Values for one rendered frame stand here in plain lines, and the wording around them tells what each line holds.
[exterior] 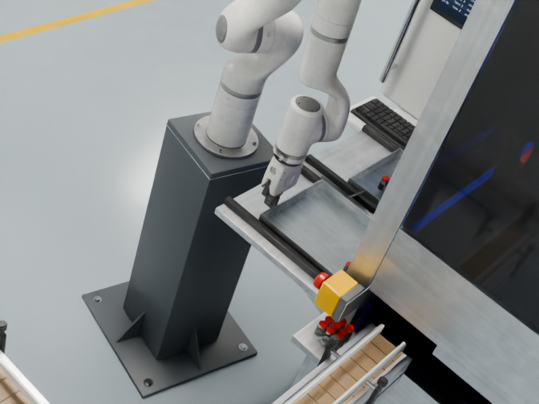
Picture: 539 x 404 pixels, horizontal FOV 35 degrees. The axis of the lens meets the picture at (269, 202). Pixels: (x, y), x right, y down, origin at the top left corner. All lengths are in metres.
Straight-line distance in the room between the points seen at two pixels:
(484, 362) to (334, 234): 0.59
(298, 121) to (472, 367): 0.67
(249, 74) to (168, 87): 1.87
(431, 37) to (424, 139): 1.18
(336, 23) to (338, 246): 0.62
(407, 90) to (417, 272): 1.21
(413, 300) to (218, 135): 0.81
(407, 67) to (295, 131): 0.98
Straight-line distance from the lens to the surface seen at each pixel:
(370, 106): 2.90
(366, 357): 1.94
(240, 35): 2.19
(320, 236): 2.23
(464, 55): 1.62
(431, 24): 2.86
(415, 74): 2.93
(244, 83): 2.30
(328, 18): 1.89
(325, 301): 1.92
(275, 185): 2.12
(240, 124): 2.38
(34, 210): 3.37
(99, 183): 3.53
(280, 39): 2.25
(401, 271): 1.88
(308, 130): 2.03
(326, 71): 1.95
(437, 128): 1.69
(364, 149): 2.59
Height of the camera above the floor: 2.33
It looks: 40 degrees down
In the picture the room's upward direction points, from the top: 20 degrees clockwise
